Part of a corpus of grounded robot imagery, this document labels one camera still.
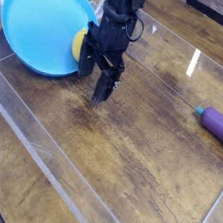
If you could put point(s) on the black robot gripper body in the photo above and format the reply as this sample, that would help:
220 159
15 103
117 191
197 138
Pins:
112 36

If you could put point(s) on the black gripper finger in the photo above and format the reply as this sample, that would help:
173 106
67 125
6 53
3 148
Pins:
86 64
107 82

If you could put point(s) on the blue round plastic tray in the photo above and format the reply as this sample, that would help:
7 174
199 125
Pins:
40 32

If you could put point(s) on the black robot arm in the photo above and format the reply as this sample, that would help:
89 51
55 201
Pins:
133 5

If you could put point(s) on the yellow lemon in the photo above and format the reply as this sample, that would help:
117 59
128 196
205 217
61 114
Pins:
77 44

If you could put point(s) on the clear acrylic front barrier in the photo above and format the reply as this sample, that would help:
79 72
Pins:
82 200

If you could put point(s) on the purple toy eggplant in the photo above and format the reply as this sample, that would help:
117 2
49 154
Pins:
212 120

